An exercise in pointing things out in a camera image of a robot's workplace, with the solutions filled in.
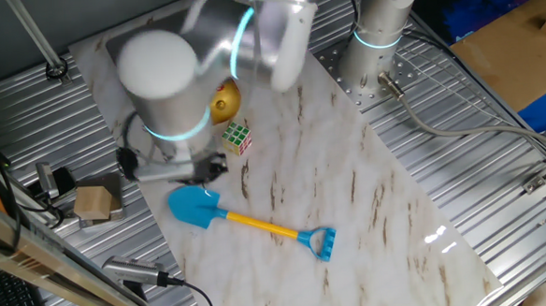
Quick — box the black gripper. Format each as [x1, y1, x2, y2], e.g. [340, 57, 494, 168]
[191, 151, 231, 184]

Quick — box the blue yellow toy shovel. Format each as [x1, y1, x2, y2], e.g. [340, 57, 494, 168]
[166, 177, 338, 270]

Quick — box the green white rubik's cube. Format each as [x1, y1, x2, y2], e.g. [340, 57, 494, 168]
[220, 121, 254, 157]

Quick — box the golden piggy bank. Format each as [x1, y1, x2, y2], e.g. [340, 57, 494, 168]
[208, 77, 243, 126]

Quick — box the light wooden cube block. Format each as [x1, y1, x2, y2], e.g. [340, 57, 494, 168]
[72, 184, 114, 223]

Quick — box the grey fabric laptop sleeve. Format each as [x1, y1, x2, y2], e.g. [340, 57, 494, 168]
[102, 0, 215, 111]

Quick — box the white marble pattern board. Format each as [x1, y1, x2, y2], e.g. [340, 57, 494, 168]
[65, 0, 505, 306]

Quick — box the slanted aluminium pole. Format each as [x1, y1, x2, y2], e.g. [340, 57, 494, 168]
[5, 0, 72, 88]

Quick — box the brown cardboard box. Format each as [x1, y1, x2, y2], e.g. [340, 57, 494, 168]
[447, 0, 546, 116]

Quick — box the silver ridged camera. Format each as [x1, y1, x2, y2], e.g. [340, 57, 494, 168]
[101, 253, 170, 290]

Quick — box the black camera cable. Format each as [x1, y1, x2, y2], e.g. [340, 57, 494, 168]
[166, 273, 215, 306]

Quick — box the small silver camera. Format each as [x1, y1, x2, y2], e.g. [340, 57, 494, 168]
[35, 161, 60, 200]

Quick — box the aluminium frame bar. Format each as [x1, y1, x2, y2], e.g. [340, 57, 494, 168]
[0, 184, 169, 306]

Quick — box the thick grey base cable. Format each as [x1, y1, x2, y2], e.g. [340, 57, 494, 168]
[377, 62, 546, 167]

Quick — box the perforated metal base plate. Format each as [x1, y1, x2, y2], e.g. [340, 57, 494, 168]
[316, 35, 422, 117]

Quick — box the small metal corner bracket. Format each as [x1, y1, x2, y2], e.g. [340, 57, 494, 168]
[521, 173, 546, 196]

